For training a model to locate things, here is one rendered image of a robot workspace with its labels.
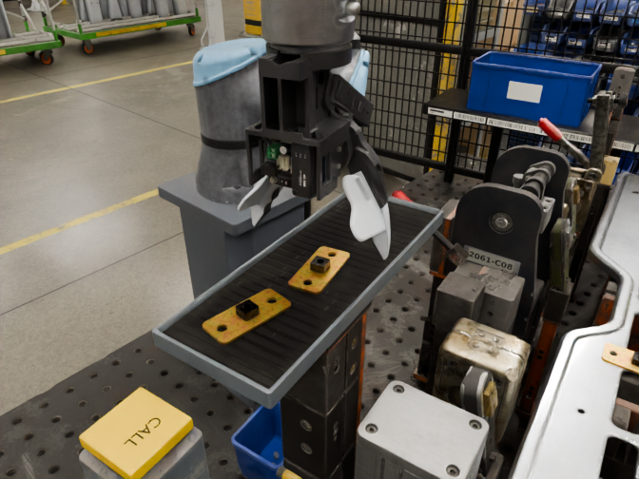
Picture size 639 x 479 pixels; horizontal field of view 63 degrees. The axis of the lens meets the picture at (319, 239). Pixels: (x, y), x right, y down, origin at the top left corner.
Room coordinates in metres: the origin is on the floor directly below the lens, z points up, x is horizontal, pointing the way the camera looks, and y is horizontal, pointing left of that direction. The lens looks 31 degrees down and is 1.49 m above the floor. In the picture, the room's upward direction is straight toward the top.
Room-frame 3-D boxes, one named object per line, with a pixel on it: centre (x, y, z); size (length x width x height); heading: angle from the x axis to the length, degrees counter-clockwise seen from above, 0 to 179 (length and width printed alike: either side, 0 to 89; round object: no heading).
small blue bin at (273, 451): (0.55, 0.07, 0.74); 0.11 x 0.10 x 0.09; 147
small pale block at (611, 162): (1.01, -0.60, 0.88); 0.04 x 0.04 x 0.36; 57
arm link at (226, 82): (0.82, 0.13, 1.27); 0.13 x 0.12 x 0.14; 89
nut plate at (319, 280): (0.47, 0.00, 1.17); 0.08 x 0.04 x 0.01; 154
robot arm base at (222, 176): (0.82, 0.13, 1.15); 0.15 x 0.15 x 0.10
